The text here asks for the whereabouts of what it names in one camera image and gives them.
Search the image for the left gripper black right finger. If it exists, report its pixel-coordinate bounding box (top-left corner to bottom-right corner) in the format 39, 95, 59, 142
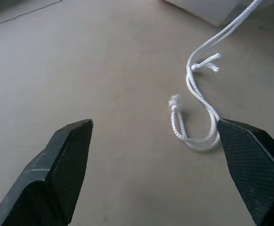
216, 118, 274, 226

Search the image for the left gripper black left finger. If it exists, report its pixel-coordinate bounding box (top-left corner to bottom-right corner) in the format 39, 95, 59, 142
0, 119, 94, 226

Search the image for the white drawstring bag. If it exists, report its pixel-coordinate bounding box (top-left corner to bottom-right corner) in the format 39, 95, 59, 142
164, 0, 264, 153

